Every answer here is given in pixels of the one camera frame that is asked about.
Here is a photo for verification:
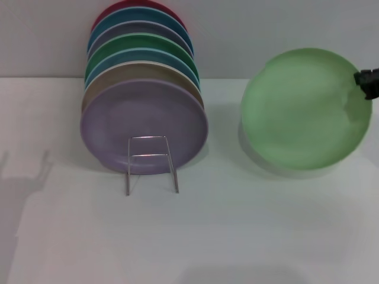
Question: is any dark green plate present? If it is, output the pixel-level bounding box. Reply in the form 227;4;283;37
85;33;198;81

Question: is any teal blue plate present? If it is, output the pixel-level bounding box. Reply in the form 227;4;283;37
88;7;194;54

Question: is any lilac plate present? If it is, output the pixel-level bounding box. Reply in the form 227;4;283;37
79;79;209;175

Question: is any maroon red plate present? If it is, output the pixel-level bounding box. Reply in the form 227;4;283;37
91;0;188;33

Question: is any light blue plate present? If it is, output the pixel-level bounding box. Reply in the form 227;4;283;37
84;47;201;91

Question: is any metal wire plate rack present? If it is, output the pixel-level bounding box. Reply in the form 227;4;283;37
126;135;180;196

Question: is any beige plate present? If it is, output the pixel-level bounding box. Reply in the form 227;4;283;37
82;61;205;114

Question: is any light green plate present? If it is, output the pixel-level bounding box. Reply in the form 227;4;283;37
240;46;372;172

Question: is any grey plate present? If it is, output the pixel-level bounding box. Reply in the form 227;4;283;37
87;20;195;59

